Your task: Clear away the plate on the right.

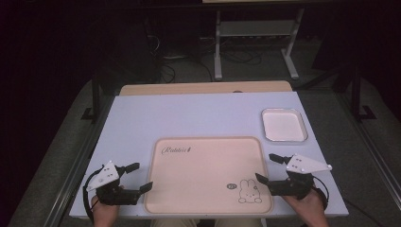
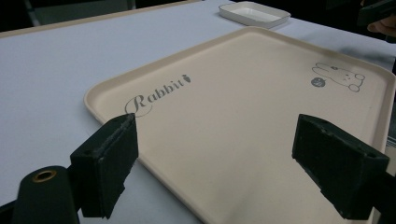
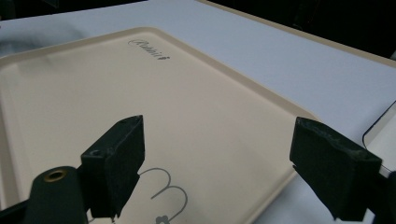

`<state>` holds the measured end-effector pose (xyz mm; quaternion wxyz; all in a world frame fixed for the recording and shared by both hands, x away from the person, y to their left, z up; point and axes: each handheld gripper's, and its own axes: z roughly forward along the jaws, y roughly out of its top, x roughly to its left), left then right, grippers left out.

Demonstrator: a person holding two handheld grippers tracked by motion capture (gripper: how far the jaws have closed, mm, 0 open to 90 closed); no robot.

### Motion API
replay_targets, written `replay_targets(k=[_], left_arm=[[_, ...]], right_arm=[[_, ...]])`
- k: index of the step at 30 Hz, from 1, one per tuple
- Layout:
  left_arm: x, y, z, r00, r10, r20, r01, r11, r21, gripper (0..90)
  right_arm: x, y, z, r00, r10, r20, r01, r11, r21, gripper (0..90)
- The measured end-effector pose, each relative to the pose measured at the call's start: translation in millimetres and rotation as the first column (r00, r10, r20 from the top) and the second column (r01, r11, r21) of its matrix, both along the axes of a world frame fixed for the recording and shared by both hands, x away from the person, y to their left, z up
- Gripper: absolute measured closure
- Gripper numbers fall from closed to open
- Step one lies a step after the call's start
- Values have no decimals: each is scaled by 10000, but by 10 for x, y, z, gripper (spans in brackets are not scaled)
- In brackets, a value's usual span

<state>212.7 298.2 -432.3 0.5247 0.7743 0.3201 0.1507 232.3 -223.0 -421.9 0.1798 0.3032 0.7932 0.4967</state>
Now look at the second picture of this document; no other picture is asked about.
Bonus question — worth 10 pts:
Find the small white rectangular dish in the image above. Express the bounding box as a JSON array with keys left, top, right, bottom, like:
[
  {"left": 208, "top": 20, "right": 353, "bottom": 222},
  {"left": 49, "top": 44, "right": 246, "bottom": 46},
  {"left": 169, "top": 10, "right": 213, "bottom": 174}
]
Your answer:
[{"left": 218, "top": 1, "right": 291, "bottom": 30}]

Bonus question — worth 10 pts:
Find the beige printed plastic tray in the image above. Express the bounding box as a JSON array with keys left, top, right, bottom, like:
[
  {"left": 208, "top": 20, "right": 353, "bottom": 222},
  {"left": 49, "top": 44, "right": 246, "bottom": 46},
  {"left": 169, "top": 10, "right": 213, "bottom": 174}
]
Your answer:
[{"left": 83, "top": 26, "right": 396, "bottom": 224}]

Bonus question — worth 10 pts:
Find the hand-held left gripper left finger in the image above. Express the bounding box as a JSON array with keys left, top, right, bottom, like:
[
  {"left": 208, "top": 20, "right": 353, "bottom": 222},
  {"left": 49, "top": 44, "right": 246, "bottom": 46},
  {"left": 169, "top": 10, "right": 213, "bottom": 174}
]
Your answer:
[{"left": 69, "top": 113, "right": 139, "bottom": 219}]

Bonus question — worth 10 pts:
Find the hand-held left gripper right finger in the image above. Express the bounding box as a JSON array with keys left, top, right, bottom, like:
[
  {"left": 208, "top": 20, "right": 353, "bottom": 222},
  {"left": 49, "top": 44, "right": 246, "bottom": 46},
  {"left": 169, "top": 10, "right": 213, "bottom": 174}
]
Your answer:
[{"left": 291, "top": 113, "right": 390, "bottom": 221}]

